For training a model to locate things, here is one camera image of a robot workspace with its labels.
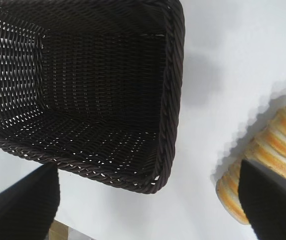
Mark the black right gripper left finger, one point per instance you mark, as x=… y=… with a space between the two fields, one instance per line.
x=20 y=212

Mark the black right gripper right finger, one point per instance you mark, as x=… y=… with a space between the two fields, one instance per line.
x=275 y=207

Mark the long striped bread roll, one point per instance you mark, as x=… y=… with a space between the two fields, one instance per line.
x=277 y=145

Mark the dark brown wicker basket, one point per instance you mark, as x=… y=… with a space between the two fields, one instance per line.
x=95 y=87

